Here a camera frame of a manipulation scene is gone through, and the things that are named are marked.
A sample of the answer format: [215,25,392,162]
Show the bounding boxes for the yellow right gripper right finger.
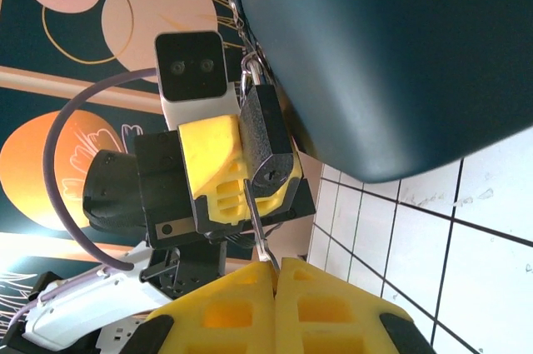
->
[277,257,434,354]

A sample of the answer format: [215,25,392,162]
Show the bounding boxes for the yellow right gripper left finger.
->
[139,259,276,354]

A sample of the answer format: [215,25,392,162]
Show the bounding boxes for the small black padlock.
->
[237,52,296,200]

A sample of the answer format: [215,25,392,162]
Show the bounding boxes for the silver keys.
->
[242,181,283,274]

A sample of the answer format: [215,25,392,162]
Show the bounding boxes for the blue starry print tin box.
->
[218,0,533,185]

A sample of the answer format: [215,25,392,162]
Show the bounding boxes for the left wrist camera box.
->
[153,30,242,130]

